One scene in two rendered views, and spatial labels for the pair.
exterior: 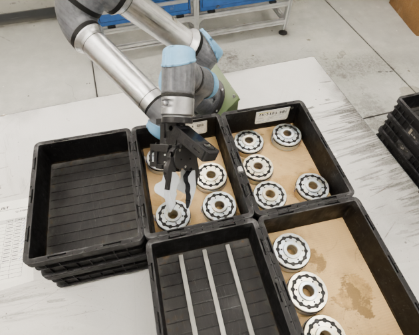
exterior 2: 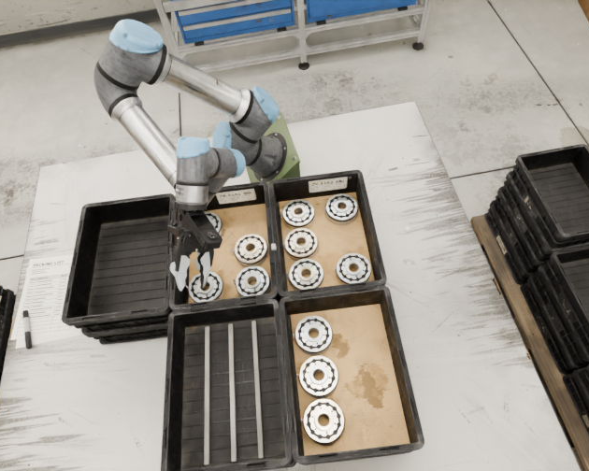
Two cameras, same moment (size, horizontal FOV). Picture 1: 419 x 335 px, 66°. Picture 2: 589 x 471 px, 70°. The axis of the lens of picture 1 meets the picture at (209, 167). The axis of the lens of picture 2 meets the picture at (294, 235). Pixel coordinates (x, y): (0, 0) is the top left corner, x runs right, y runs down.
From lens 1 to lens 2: 0.42 m
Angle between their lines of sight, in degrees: 10
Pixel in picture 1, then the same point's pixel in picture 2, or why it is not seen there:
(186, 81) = (196, 172)
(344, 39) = (500, 57)
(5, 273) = (56, 325)
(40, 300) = (84, 353)
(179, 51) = (190, 144)
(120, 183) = (163, 248)
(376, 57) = (538, 83)
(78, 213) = (120, 276)
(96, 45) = (131, 121)
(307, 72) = (401, 122)
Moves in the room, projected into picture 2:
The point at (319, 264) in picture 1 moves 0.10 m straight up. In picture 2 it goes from (341, 350) to (342, 340)
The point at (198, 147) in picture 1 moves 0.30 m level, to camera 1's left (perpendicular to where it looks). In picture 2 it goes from (201, 236) to (79, 225)
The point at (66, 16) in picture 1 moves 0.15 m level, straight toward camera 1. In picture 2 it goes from (103, 91) to (107, 130)
